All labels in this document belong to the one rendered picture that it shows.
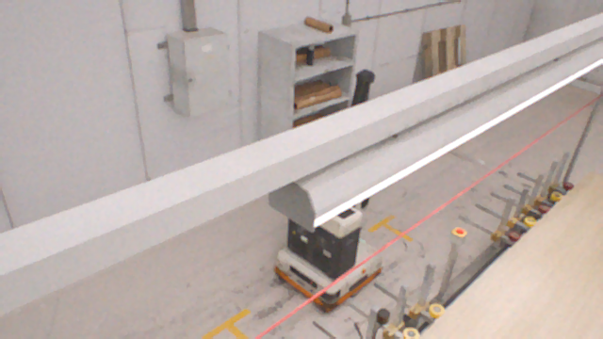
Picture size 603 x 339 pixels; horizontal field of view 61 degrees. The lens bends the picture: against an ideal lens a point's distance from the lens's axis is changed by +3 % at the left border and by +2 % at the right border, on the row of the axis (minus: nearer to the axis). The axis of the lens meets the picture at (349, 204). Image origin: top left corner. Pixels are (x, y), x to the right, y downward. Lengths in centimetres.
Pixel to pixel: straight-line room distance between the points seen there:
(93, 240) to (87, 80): 344
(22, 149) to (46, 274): 343
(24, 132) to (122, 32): 93
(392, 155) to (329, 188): 19
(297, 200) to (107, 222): 34
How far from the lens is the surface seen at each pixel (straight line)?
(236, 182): 74
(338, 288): 379
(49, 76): 397
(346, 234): 354
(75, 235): 66
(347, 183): 93
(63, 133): 413
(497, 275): 320
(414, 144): 110
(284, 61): 462
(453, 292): 329
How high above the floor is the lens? 285
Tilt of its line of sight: 34 degrees down
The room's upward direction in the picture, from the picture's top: 7 degrees clockwise
